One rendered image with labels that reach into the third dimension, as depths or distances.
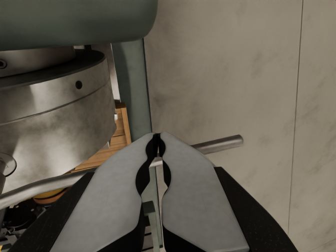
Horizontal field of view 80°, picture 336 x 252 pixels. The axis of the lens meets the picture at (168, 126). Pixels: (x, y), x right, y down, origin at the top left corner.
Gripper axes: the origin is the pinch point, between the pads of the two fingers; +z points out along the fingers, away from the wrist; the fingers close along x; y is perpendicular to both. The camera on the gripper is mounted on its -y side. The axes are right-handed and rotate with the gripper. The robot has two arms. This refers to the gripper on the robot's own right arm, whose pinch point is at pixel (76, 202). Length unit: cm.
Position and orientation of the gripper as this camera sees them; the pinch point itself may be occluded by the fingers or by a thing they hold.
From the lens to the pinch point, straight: 54.5
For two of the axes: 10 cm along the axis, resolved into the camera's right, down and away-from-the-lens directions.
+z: 9.7, -1.6, 2.0
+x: 2.5, 4.6, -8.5
